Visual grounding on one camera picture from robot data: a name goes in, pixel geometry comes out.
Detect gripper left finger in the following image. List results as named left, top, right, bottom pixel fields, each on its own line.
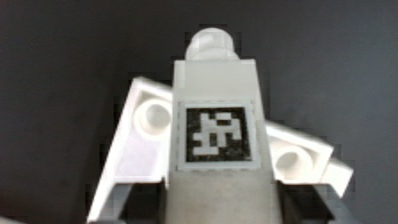
left=88, top=182, right=164, bottom=224

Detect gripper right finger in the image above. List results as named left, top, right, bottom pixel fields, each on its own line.
left=278, top=182, right=356, bottom=224

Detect white square table top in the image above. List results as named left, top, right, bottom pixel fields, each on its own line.
left=88, top=77, right=353, bottom=224

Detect white table leg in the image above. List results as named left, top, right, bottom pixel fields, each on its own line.
left=166, top=28, right=281, bottom=224

